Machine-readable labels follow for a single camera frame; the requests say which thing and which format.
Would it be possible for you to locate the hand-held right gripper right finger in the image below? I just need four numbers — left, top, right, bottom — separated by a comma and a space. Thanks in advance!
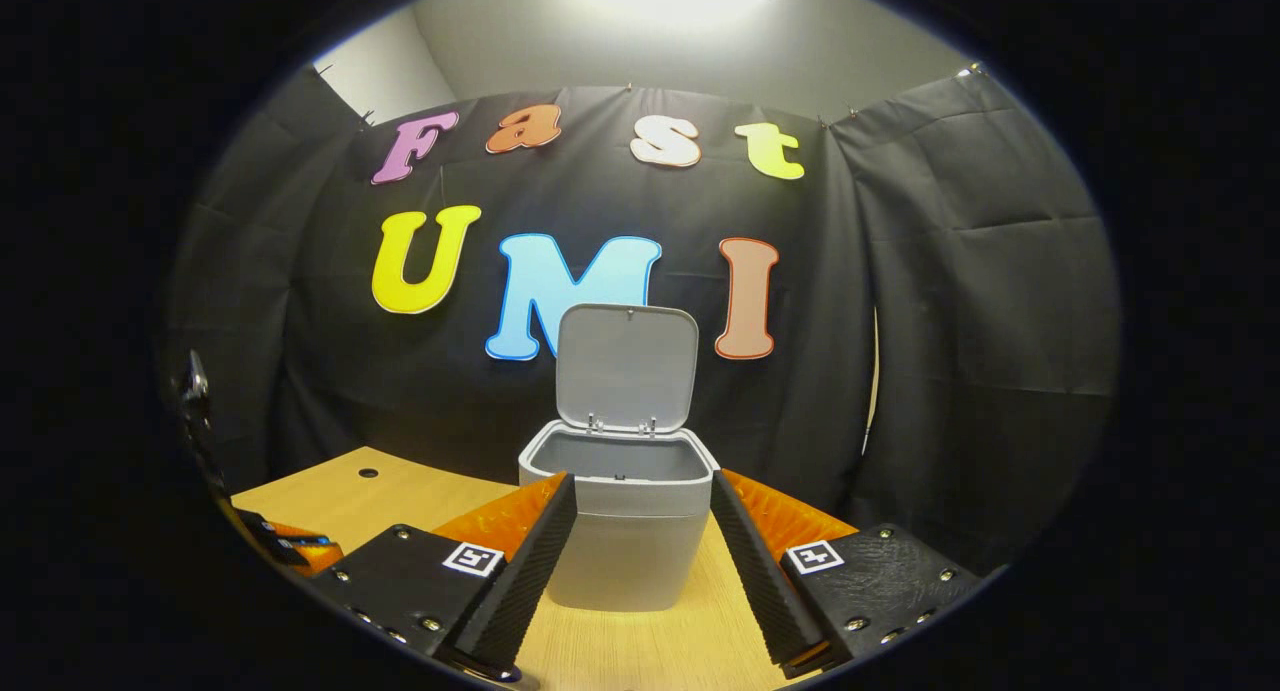
709, 468, 986, 677

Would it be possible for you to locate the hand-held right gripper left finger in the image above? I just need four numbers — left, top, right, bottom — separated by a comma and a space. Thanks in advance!
310, 473, 578, 677

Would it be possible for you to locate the grey desktop garbage bin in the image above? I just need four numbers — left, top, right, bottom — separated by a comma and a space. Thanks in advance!
518, 303, 721, 613

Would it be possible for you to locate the wooden desktop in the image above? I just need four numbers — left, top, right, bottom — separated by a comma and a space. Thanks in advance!
230, 446, 831, 691

